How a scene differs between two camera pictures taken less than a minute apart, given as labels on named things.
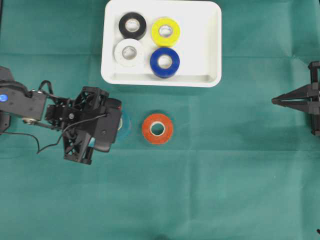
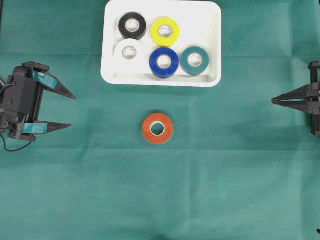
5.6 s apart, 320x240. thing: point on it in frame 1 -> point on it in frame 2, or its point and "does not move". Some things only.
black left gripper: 90,102 -> 22,100
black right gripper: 306,97 does not move
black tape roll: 136,34 does not move
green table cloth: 192,163 does not move
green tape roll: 125,127 -> 194,60
